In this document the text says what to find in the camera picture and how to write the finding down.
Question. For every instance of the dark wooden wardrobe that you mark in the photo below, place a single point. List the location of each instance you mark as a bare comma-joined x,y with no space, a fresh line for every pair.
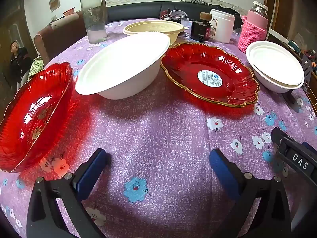
12,24

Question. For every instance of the clear bottle with green lid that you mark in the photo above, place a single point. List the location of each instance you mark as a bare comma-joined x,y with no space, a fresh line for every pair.
95,17

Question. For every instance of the purple floral tablecloth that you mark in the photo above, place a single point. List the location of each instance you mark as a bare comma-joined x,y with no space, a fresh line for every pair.
161,133

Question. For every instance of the white plastic jar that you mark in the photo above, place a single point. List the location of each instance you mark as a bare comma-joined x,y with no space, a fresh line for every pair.
223,26

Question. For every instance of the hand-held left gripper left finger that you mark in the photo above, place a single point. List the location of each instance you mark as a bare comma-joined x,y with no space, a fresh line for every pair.
90,171

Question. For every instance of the cream plastic bowl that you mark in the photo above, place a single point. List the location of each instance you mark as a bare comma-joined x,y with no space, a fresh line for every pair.
153,28

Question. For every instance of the brown armchair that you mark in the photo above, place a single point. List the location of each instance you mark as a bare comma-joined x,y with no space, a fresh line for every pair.
62,34

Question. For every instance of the red gold-rimmed plate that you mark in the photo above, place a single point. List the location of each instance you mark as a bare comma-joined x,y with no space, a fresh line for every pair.
210,76

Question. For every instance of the green patterned cloth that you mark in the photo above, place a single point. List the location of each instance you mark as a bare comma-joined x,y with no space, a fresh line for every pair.
36,67

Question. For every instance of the stacked white bowls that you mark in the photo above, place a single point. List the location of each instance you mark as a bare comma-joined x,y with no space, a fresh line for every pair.
270,79

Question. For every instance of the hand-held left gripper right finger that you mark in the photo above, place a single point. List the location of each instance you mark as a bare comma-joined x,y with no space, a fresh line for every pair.
224,173

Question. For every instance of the black device with cork knob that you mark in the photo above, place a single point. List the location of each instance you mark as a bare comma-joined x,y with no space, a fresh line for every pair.
200,29

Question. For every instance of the red ribbed plastic bowl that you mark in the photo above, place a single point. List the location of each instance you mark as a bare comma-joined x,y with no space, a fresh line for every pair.
32,119

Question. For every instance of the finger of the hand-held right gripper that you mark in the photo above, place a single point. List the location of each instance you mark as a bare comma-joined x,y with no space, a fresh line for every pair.
278,138

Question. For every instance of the black metal stand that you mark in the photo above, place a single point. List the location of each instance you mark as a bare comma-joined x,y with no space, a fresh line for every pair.
308,74

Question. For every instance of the large white paper bowl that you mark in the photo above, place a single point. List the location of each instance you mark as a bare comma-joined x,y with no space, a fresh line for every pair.
123,64

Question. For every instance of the red item on armchair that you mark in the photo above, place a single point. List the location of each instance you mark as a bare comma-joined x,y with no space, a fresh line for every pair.
68,11

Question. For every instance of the black sofa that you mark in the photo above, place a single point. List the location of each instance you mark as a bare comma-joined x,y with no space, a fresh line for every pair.
133,11

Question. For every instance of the small wall plaque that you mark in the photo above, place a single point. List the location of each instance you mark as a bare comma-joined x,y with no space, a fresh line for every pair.
55,3

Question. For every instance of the wooden sideboard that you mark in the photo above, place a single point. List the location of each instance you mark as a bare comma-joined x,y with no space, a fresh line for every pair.
292,42

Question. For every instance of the bottle in pink knit sleeve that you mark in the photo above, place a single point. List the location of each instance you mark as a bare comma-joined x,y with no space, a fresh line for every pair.
252,32

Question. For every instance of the small white paper bowl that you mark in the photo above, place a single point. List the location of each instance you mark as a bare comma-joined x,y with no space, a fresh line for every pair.
275,64

